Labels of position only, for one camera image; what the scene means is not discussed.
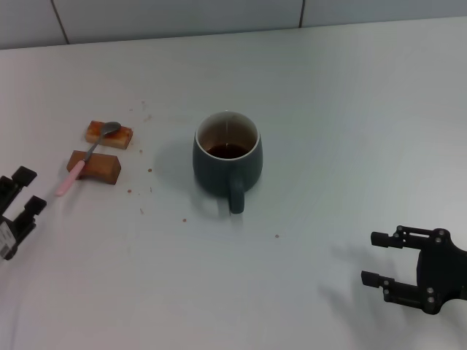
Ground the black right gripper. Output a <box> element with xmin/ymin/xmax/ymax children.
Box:
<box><xmin>360</xmin><ymin>225</ymin><xmax>467</xmax><ymax>315</ymax></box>

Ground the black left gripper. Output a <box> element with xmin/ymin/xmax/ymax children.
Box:
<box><xmin>0</xmin><ymin>166</ymin><xmax>47</xmax><ymax>260</ymax></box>

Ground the pink handled metal spoon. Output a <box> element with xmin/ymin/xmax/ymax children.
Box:
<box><xmin>55</xmin><ymin>121</ymin><xmax>122</xmax><ymax>197</ymax></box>

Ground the grey ceramic cup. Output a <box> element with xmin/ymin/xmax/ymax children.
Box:
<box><xmin>192</xmin><ymin>110</ymin><xmax>263</xmax><ymax>215</ymax></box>

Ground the brown wooden arch block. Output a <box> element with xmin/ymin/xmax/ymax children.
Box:
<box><xmin>66</xmin><ymin>149</ymin><xmax>122</xmax><ymax>186</ymax></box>

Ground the light wooden block red stain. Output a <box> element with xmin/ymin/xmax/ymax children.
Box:
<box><xmin>85</xmin><ymin>120</ymin><xmax>134</xmax><ymax>151</ymax></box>

